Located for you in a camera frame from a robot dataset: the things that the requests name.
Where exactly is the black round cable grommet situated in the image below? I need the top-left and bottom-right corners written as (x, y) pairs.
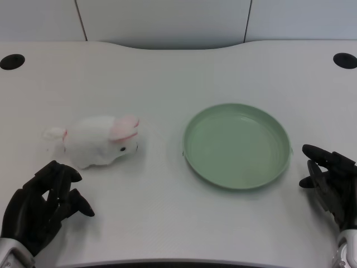
top-left (332, 52), bottom-right (357, 69)
top-left (0, 54), bottom-right (26, 71)

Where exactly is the white plush rabbit doll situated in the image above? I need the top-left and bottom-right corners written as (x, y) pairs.
top-left (42, 114), bottom-right (140, 170)

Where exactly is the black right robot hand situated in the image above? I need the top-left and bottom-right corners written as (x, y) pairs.
top-left (298, 143), bottom-right (357, 232)

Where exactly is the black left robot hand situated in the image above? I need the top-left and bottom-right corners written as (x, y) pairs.
top-left (0, 160), bottom-right (95, 257)

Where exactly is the green round plate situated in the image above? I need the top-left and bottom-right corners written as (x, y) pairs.
top-left (182, 103), bottom-right (294, 190)

